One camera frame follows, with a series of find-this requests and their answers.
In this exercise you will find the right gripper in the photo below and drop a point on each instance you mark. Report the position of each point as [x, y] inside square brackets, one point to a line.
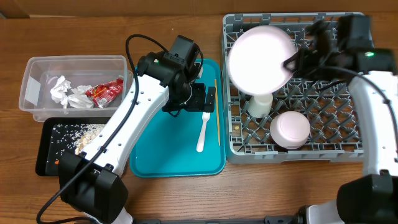
[301, 62]

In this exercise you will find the large white tissue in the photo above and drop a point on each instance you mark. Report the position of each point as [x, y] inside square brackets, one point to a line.
[79, 99]

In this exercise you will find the clear plastic bin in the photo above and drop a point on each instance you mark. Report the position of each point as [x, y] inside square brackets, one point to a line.
[42, 73]

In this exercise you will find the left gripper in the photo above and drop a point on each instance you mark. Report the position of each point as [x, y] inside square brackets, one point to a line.
[201, 102]

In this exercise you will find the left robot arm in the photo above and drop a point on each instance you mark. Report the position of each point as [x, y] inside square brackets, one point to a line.
[90, 181]

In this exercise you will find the pink bowl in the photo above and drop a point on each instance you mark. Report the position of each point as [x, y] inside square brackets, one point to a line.
[290, 130]

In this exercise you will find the wooden chopstick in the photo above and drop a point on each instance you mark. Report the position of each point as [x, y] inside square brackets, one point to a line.
[217, 111]

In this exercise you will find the teal plastic tray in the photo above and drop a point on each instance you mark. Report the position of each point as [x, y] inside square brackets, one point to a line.
[167, 147]

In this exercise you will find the spilled rice and nuts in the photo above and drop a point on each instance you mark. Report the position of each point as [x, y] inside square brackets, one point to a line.
[73, 137]

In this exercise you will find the red snack wrapper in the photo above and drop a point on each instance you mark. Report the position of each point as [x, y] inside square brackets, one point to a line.
[103, 94]

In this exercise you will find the white plastic fork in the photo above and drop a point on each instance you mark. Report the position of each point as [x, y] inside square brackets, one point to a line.
[201, 139]

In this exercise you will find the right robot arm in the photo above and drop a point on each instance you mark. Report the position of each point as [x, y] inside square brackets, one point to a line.
[371, 78]

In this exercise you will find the small white round cup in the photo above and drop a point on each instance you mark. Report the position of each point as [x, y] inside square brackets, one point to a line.
[260, 105]

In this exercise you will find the grey dishwasher rack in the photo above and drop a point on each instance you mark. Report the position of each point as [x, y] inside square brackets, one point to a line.
[334, 134]

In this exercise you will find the small white tissue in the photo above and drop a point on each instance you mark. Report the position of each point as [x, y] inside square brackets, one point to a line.
[59, 91]

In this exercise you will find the black plastic tray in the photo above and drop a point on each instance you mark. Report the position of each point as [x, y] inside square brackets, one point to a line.
[45, 163]

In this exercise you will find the pink white plate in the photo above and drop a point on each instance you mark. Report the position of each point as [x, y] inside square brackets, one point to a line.
[255, 61]

